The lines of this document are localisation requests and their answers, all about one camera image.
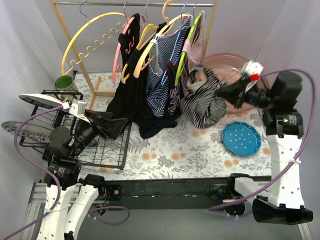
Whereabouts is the black white striped tank top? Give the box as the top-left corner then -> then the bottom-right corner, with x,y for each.
179,65 -> 227,129

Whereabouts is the yellow wavy plastic hanger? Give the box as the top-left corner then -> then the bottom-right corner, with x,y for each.
53,0 -> 133,74

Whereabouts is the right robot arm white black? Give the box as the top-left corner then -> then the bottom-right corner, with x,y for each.
217,70 -> 314,225

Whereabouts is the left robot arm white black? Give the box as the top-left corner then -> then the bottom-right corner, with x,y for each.
37,111 -> 128,240

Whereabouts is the peach plastic hanger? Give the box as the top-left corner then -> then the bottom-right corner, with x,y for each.
133,0 -> 189,78

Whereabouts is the blue white striped tank top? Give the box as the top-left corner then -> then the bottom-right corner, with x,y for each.
146,15 -> 194,118

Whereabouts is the green plastic hanger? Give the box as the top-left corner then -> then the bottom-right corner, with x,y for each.
174,10 -> 206,86

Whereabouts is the pink wavy plastic hanger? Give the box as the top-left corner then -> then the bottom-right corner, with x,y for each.
112,17 -> 134,84

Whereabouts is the pink translucent plastic basin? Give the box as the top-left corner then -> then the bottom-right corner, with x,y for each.
203,52 -> 270,116

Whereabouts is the black garment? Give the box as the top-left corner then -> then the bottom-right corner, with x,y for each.
107,22 -> 182,139

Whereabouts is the blue dotted plate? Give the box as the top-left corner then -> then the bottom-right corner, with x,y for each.
221,121 -> 262,157

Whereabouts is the green mug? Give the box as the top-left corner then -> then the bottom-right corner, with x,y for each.
54,75 -> 78,91

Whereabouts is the white plate with lettering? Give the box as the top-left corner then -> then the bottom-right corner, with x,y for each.
18,93 -> 63,109

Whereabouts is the blue floral patterned plate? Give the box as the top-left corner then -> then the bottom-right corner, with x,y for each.
1,120 -> 54,143

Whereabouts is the floral tablecloth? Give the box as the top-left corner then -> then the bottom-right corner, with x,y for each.
48,71 -> 272,181

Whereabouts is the navy jersey with letters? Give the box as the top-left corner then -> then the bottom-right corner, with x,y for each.
163,61 -> 184,119

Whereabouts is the pink mauve garment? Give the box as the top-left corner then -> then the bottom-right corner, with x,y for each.
180,10 -> 206,96

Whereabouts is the wooden clothes rack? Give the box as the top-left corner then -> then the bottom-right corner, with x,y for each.
49,0 -> 219,110

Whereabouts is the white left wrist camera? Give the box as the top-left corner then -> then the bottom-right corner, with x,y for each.
68,99 -> 91,124

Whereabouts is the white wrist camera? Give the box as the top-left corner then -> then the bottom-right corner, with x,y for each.
240,60 -> 264,82
68,99 -> 91,124

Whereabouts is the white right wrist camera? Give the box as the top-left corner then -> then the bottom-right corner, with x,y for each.
240,60 -> 264,82

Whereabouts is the black wire dish rack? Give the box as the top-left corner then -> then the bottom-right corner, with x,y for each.
32,90 -> 132,170

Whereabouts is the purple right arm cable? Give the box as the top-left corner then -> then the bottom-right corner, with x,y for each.
208,69 -> 315,218

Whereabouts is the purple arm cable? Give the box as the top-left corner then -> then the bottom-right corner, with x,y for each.
208,69 -> 315,218
0,106 -> 131,240

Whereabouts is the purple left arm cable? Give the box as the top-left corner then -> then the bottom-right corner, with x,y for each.
0,106 -> 131,240

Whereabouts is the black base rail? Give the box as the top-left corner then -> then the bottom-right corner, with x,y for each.
105,177 -> 235,210

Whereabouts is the blue wire hanger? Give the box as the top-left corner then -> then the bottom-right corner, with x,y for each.
161,2 -> 187,86

